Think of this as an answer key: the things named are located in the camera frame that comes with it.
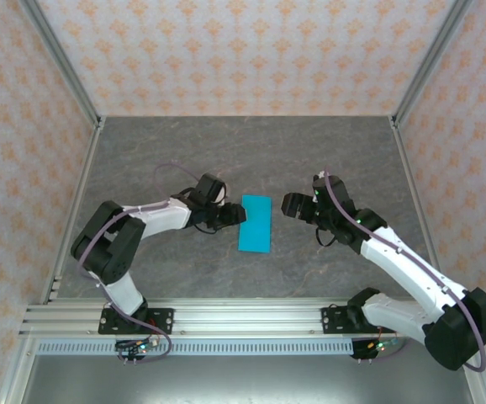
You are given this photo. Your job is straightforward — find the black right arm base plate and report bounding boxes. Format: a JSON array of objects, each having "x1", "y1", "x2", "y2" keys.
[{"x1": 320, "y1": 306, "x2": 397, "y2": 336}]

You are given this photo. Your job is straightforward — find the aluminium lower frame rail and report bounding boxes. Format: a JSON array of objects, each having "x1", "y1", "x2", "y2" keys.
[
  {"x1": 0, "y1": 336, "x2": 38, "y2": 404},
  {"x1": 463, "y1": 369, "x2": 486, "y2": 404}
]

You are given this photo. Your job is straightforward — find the aluminium frame post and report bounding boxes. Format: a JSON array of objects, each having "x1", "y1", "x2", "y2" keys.
[
  {"x1": 389, "y1": 0, "x2": 473, "y2": 127},
  {"x1": 18, "y1": 0, "x2": 103, "y2": 130}
]

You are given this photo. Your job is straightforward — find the slotted grey cable duct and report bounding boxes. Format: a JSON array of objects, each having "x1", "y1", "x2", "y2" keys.
[{"x1": 35, "y1": 339, "x2": 356, "y2": 357}]

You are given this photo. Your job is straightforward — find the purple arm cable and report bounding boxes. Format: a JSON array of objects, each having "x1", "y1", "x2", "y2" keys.
[
  {"x1": 323, "y1": 166, "x2": 486, "y2": 374},
  {"x1": 77, "y1": 162, "x2": 204, "y2": 366}
]

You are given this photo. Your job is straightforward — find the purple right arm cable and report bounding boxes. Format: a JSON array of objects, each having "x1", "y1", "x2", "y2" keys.
[{"x1": 323, "y1": 166, "x2": 486, "y2": 374}]

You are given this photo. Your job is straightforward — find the aluminium mounting rail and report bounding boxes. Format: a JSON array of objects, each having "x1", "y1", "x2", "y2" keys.
[{"x1": 18, "y1": 299, "x2": 478, "y2": 338}]

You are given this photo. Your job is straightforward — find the aluminium table side rail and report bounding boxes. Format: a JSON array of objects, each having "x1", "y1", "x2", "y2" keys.
[
  {"x1": 40, "y1": 121, "x2": 105, "y2": 304},
  {"x1": 389, "y1": 120, "x2": 452, "y2": 304}
]

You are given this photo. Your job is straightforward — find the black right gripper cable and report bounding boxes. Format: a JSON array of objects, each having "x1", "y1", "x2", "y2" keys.
[{"x1": 314, "y1": 226, "x2": 339, "y2": 249}]

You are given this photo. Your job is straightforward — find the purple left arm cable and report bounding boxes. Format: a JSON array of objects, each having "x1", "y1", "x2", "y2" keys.
[{"x1": 77, "y1": 162, "x2": 204, "y2": 366}]

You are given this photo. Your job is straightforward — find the grey metal panel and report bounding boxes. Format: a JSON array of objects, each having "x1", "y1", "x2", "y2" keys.
[{"x1": 19, "y1": 355, "x2": 479, "y2": 404}]

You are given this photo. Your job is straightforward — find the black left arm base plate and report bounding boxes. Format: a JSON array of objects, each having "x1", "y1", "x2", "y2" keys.
[{"x1": 98, "y1": 307, "x2": 175, "y2": 336}]

